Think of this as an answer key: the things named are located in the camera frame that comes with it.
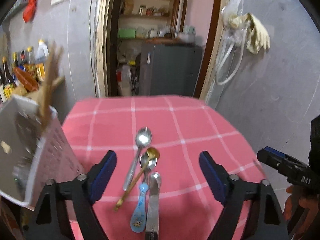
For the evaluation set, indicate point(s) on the orange snack bag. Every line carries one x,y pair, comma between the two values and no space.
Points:
26,80

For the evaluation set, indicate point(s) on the white perforated utensil basket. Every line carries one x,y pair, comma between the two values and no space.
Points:
29,156

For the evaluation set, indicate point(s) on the blue handled child spoon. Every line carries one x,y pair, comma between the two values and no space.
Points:
138,218

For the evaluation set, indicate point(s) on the large vinegar jug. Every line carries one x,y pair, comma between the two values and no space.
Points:
40,59

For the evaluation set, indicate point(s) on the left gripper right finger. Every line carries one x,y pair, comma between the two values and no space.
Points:
216,177

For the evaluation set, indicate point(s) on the dark soy sauce bottle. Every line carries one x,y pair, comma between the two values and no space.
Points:
9,84

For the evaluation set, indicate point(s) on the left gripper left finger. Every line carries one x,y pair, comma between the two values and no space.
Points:
99,176

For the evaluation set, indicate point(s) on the right hand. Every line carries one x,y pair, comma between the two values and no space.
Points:
292,201

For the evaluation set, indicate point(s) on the grey mini fridge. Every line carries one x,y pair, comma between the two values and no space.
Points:
167,69

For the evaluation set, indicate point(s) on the green storage box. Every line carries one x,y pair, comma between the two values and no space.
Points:
127,33

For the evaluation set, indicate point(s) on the gold spoon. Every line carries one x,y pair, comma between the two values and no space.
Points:
153,154

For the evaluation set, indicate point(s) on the large steel spoon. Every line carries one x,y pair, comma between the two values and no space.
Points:
143,139

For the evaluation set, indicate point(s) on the red plastic bag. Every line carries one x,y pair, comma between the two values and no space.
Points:
29,11

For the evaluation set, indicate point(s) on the flat steel handled utensil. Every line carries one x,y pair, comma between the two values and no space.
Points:
152,220

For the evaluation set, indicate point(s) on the pink checked tablecloth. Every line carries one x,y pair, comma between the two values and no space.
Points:
181,129

